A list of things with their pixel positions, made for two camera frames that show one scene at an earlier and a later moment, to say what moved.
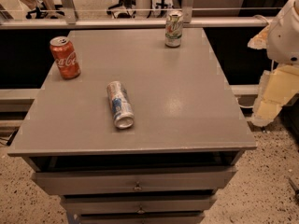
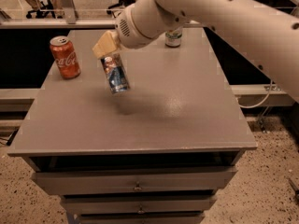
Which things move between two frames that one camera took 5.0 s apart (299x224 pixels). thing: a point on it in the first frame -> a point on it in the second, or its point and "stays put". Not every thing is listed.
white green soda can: x=174 y=24 stays put
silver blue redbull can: x=121 y=108 -> x=116 y=74
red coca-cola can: x=65 y=58 stays put
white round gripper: x=285 y=39 -> x=132 y=32
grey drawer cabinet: x=182 y=150 stays put
